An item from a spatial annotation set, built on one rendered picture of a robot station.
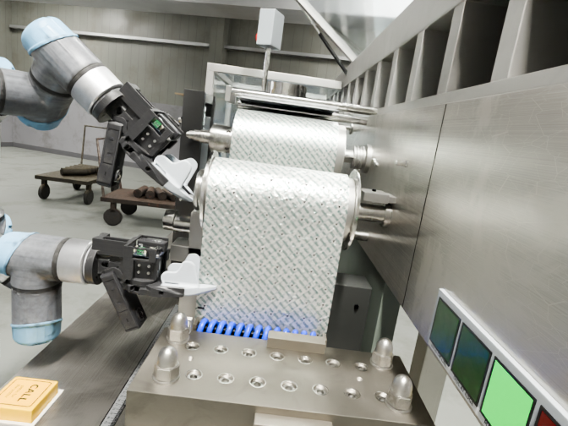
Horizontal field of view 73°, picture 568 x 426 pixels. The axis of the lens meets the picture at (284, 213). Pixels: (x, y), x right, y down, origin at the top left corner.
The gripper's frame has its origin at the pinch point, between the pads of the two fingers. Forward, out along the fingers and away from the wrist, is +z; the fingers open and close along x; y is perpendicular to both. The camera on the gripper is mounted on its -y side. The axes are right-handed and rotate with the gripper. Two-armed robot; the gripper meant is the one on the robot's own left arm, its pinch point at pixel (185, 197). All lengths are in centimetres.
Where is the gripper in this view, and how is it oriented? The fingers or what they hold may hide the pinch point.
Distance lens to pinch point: 70.4
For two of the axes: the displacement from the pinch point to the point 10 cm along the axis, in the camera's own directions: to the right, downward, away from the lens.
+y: 7.4, -6.6, -1.4
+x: 0.0, -2.1, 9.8
